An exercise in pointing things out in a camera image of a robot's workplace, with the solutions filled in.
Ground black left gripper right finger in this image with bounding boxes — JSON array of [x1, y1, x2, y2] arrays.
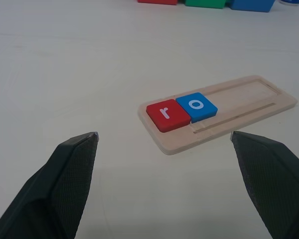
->
[[230, 130, 299, 239]]

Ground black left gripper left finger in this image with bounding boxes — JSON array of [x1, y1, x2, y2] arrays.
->
[[0, 131, 100, 239]]

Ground wooden board with coloured blocks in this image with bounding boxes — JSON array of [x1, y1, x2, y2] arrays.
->
[[137, 75, 299, 156]]

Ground blue letter o tile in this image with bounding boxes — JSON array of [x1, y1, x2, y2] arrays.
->
[[175, 92, 219, 124]]

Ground red letter r tile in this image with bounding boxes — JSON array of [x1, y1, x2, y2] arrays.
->
[[146, 99, 192, 133]]

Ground blue plastic bin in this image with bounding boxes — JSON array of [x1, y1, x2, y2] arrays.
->
[[229, 0, 277, 13]]

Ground green plastic bin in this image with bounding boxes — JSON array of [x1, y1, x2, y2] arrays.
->
[[184, 0, 227, 9]]

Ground red plastic bin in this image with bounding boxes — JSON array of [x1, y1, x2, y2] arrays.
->
[[137, 0, 179, 6]]

